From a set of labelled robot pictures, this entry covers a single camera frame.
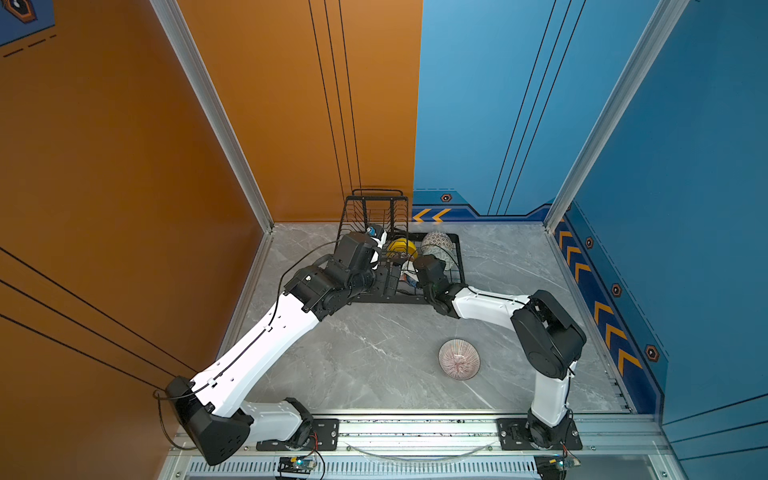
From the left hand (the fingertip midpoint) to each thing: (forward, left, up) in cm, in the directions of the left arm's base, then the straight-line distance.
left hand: (384, 266), depth 72 cm
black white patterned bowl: (+29, -18, -24) cm, 42 cm away
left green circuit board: (-37, +20, -30) cm, 52 cm away
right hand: (+16, -13, -15) cm, 26 cm away
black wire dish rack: (+31, 0, -9) cm, 32 cm away
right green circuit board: (-37, -41, -29) cm, 62 cm away
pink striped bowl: (-12, -21, -27) cm, 37 cm away
